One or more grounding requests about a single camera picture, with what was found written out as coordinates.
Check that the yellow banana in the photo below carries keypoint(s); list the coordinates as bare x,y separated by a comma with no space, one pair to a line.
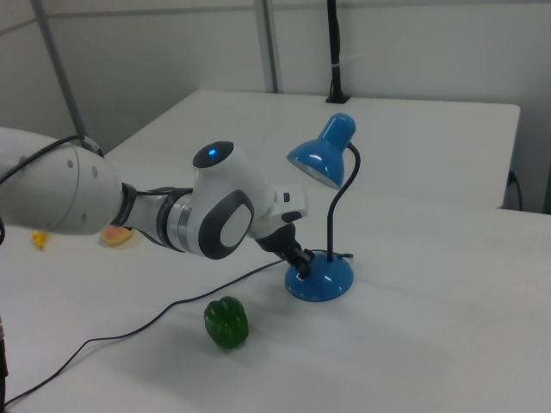
39,240

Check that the pink yellow peach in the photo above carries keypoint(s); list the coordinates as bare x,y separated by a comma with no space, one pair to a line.
115,236

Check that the white adjoining table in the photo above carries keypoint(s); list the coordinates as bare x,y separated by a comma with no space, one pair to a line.
409,146

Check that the green bell pepper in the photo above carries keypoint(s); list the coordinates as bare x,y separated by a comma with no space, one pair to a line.
226,323

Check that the black camera pole with clamp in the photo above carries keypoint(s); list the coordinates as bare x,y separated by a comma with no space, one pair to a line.
336,51

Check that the blue gooseneck desk lamp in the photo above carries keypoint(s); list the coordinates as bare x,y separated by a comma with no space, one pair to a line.
323,280

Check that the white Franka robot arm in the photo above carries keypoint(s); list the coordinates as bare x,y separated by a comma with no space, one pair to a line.
228,223

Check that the grey partition wall post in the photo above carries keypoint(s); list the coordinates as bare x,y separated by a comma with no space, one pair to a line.
268,43

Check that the grey metal frame post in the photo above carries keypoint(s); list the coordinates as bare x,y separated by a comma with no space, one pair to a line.
60,73

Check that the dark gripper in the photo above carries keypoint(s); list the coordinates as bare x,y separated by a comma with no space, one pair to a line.
280,242

